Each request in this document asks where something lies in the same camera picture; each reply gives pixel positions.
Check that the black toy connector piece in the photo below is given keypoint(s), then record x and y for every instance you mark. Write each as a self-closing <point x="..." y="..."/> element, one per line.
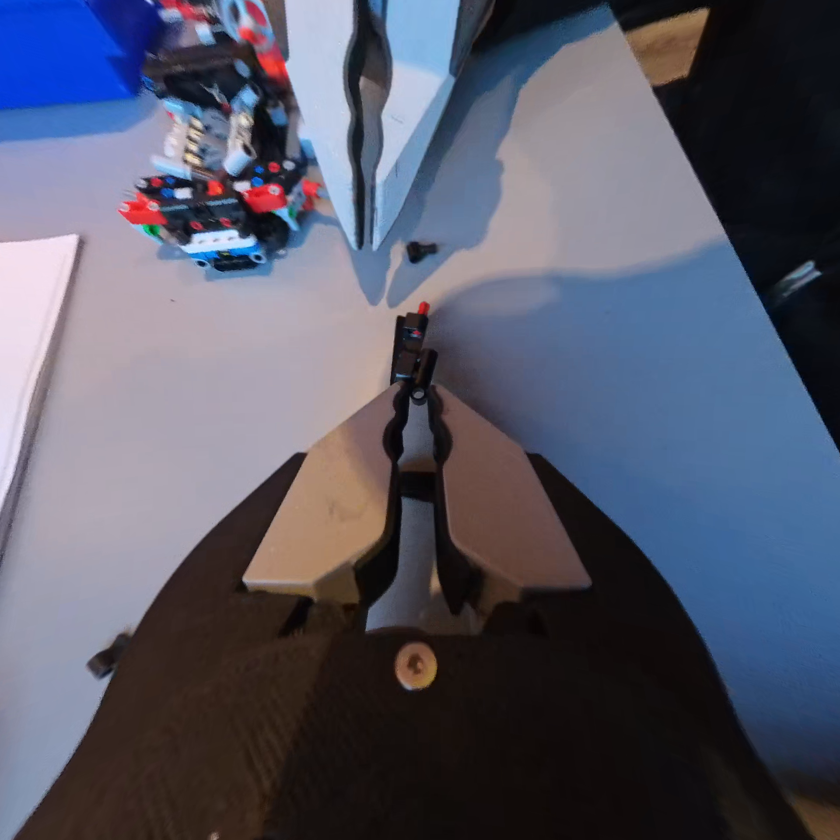
<point x="417" y="484"/>

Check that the open instruction booklet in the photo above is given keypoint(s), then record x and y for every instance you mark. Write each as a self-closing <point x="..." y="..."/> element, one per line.
<point x="26" y="361"/>

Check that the grey desk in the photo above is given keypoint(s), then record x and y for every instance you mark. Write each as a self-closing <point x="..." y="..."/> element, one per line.
<point x="197" y="394"/>

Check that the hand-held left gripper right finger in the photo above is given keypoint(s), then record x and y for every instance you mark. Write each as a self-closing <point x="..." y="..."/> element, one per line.
<point x="512" y="518"/>

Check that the short black toy brick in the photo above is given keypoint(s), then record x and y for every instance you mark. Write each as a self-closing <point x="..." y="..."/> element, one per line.
<point x="105" y="659"/>

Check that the small black red brick assembly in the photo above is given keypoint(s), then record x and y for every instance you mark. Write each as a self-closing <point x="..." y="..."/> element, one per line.
<point x="410" y="364"/>

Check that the person's dark clothing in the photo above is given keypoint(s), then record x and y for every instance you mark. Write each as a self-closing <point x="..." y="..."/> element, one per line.
<point x="774" y="164"/>

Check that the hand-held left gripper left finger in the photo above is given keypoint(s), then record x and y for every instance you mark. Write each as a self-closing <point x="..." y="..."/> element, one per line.
<point x="328" y="518"/>

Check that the small black toy pin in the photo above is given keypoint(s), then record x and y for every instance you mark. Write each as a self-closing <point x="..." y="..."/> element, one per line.
<point x="420" y="251"/>

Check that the blue plastic bin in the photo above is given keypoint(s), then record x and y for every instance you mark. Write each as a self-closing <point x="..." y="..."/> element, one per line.
<point x="65" y="52"/>

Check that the partly built toy car model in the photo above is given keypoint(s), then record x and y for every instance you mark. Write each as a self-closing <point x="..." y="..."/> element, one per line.
<point x="210" y="210"/>

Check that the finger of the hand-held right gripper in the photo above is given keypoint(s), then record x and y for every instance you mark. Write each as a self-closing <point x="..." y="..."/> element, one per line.
<point x="321" y="98"/>
<point x="420" y="79"/>

